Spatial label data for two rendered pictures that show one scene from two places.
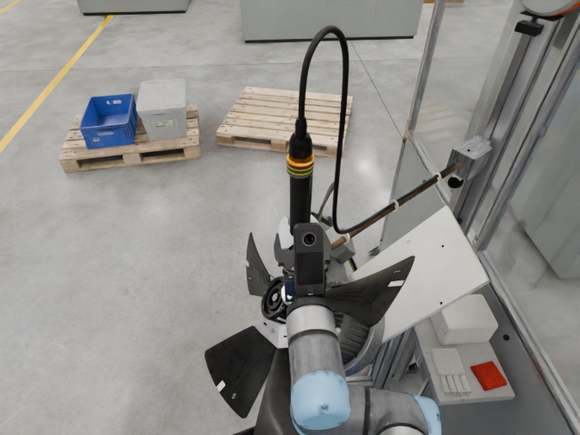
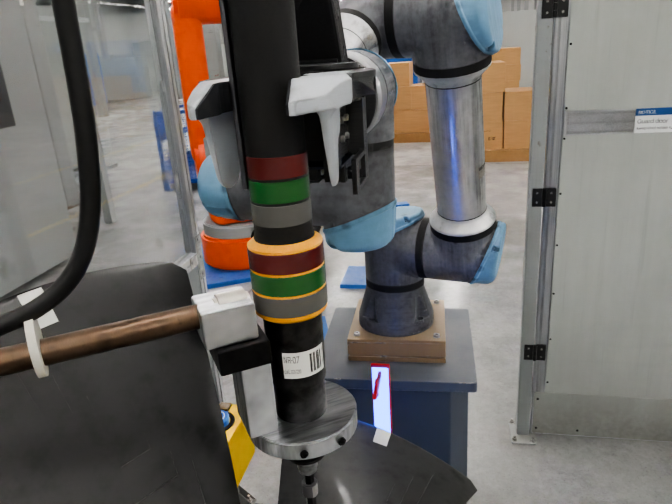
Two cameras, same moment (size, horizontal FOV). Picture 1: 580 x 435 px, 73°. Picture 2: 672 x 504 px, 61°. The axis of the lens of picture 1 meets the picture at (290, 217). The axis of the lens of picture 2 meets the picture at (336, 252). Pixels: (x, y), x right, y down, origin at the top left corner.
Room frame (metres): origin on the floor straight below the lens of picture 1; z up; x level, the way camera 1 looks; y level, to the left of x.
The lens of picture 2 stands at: (0.80, 0.10, 1.59)
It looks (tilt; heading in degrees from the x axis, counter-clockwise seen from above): 20 degrees down; 197
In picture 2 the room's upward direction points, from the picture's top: 4 degrees counter-clockwise
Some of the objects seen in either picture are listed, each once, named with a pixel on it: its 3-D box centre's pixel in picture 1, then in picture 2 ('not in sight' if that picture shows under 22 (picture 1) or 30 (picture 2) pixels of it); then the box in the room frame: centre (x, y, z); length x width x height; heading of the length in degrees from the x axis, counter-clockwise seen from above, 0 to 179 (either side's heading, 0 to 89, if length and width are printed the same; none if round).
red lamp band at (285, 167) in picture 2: not in sight; (277, 162); (0.51, -0.02, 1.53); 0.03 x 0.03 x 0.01
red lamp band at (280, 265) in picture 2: not in sight; (286, 251); (0.51, -0.02, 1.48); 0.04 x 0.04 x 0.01
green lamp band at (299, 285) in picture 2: not in sight; (288, 272); (0.51, -0.02, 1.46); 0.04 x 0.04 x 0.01
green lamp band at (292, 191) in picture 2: not in sight; (279, 186); (0.51, -0.02, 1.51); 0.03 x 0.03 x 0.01
